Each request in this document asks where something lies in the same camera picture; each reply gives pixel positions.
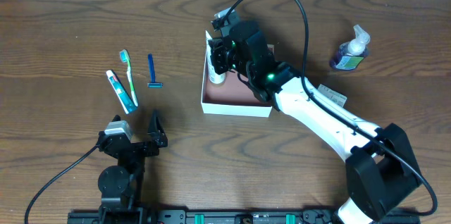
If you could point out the white lotion tube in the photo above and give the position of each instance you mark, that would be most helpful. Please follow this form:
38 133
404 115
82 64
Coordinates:
213 77

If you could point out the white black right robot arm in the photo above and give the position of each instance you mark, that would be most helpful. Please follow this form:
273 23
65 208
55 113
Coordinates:
380 165

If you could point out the white box with pink interior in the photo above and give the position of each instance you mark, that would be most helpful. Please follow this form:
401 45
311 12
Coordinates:
231 98

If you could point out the purple soap pump bottle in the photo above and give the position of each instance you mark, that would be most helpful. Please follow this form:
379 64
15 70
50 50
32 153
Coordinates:
351 54

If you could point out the green white soap box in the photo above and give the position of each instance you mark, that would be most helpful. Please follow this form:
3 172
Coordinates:
334 96

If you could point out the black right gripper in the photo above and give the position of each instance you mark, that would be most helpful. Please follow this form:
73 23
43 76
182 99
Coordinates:
218 55

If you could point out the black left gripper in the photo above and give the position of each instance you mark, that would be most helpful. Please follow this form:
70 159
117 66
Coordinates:
133 146

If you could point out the teal white toothpaste tube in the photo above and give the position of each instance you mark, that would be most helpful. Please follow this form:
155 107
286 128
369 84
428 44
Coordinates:
125 100

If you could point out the green white toothbrush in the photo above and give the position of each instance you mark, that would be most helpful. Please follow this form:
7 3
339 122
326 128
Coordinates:
125 58

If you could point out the blue disposable razor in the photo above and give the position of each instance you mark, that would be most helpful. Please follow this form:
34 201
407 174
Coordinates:
152 83

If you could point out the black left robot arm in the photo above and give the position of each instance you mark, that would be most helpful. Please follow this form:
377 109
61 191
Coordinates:
121 185

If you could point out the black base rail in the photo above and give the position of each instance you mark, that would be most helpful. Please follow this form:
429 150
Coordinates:
311 216

